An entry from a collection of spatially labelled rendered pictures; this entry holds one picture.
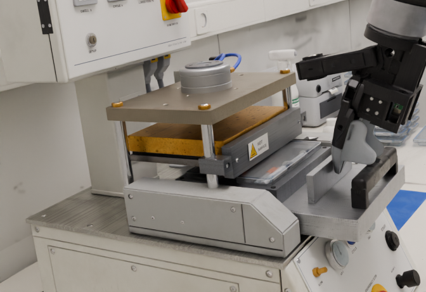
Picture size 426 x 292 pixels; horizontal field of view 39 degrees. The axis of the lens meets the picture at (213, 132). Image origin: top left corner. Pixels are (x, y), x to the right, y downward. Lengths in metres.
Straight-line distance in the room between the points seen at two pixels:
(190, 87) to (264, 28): 1.26
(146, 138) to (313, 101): 1.02
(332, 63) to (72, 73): 0.37
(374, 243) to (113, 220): 0.40
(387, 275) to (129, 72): 0.53
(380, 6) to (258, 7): 1.26
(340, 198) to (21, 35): 0.51
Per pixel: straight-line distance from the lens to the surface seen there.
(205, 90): 0.90
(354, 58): 0.80
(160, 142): 0.89
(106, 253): 0.94
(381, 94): 0.79
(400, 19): 0.77
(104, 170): 1.06
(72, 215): 1.01
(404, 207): 1.38
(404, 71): 0.80
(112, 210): 1.00
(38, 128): 1.32
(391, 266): 1.01
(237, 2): 1.89
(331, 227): 0.79
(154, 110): 0.84
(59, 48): 0.89
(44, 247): 1.04
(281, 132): 0.94
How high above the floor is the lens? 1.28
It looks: 14 degrees down
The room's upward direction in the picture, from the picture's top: 6 degrees counter-clockwise
